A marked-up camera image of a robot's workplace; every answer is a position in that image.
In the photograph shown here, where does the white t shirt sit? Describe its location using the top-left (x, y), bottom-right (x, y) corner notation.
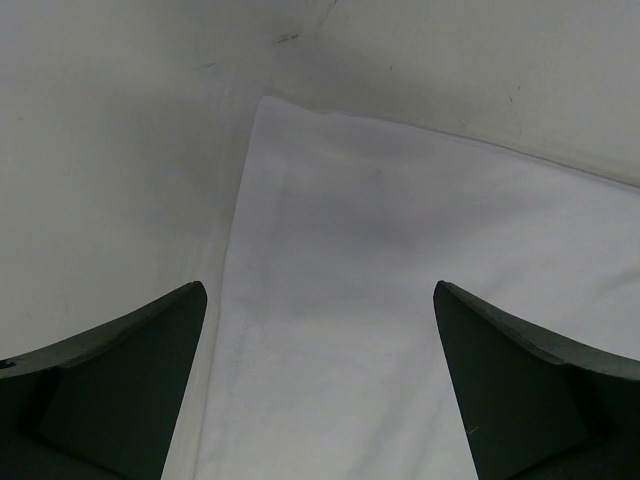
top-left (196, 97), bottom-right (639, 479)

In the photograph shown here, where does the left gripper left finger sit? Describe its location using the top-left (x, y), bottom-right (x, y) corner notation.
top-left (1, 282), bottom-right (207, 479)

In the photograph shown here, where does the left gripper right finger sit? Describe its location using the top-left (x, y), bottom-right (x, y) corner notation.
top-left (433, 281), bottom-right (639, 479)

